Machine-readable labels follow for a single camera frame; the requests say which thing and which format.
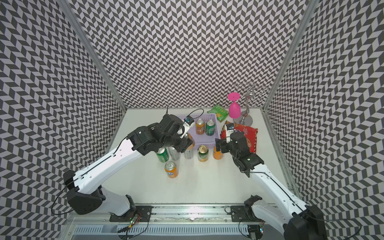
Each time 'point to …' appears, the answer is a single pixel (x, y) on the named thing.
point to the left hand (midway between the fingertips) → (185, 139)
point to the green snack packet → (221, 113)
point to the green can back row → (210, 127)
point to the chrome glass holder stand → (251, 95)
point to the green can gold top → (203, 152)
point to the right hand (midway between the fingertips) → (225, 140)
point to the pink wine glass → (235, 110)
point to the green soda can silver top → (162, 154)
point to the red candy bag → (251, 134)
